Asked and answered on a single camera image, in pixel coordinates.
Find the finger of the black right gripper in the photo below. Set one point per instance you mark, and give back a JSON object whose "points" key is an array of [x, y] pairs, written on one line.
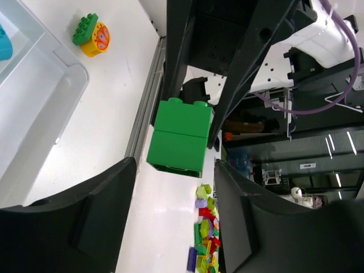
{"points": [[266, 20], [180, 24]]}

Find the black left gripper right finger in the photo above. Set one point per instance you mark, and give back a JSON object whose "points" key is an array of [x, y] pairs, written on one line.
{"points": [[262, 232]]}

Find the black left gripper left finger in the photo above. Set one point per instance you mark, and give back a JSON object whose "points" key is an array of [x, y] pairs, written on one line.
{"points": [[77, 230]]}

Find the yellow orange printed lego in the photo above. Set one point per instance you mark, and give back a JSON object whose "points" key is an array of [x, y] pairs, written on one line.
{"points": [[99, 41]]}

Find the green lego plate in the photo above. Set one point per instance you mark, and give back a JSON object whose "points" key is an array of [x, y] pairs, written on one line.
{"points": [[84, 29]]}

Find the green lego block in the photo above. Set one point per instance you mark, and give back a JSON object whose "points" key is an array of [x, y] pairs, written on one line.
{"points": [[175, 116], [177, 153]]}

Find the teal square lego block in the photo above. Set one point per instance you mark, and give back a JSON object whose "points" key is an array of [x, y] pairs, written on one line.
{"points": [[6, 48]]}

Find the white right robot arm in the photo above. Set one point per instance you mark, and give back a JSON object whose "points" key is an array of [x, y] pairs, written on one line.
{"points": [[312, 44]]}

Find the pile of loose legos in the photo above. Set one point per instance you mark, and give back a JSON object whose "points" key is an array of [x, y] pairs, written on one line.
{"points": [[203, 255]]}

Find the clear plastic divided tray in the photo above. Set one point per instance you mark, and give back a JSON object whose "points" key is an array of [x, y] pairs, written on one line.
{"points": [[40, 87]]}

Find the aluminium front rail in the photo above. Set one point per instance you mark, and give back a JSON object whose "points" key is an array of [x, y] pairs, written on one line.
{"points": [[146, 106]]}

